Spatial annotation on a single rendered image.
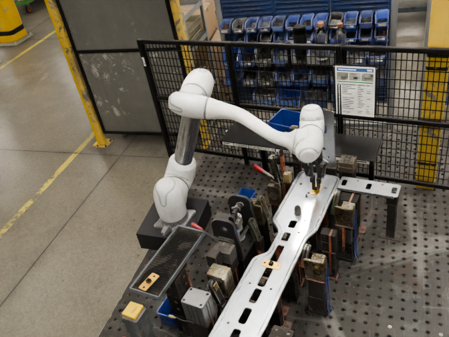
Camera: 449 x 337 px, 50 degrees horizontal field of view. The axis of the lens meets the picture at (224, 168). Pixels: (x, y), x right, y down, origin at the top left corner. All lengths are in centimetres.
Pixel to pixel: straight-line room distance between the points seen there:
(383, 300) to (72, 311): 215
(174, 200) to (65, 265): 166
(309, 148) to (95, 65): 317
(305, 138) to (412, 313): 91
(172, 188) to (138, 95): 230
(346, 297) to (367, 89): 105
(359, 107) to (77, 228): 260
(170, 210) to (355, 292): 100
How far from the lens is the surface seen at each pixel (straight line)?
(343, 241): 240
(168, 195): 248
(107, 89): 483
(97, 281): 371
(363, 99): 264
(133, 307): 186
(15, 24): 955
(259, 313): 193
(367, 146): 267
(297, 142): 195
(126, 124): 496
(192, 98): 214
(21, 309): 382
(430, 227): 269
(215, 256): 202
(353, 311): 231
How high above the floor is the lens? 253
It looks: 35 degrees down
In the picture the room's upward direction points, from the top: 11 degrees counter-clockwise
